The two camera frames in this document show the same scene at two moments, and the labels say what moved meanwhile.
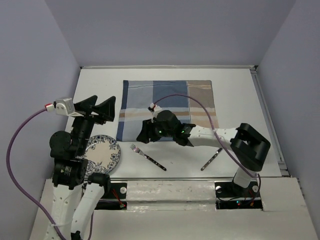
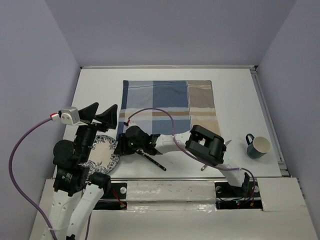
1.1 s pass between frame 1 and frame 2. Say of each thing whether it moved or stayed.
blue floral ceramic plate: stayed
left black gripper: moved
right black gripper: moved
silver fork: stayed
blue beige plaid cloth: stayed
